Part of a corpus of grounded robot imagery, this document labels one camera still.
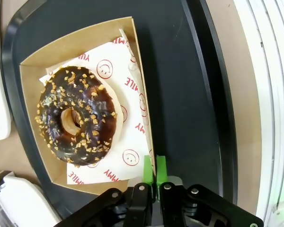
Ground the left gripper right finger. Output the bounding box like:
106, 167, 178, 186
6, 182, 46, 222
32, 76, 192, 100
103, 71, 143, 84
156, 155, 264, 227

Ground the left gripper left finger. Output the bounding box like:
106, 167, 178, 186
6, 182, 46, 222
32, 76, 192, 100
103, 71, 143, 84
53, 155, 156, 227

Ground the chocolate donut with nut bits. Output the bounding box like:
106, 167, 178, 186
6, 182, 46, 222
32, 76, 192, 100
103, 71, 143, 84
36, 65, 125, 166

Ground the white printed paper liner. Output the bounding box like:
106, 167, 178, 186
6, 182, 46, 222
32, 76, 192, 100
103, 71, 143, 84
39, 28, 154, 187

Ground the brown cardboard donut tray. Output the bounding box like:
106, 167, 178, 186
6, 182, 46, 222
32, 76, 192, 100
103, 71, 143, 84
19, 16, 156, 196

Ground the black rectangular serving tray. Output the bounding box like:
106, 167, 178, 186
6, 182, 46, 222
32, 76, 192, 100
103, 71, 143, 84
1, 0, 239, 227

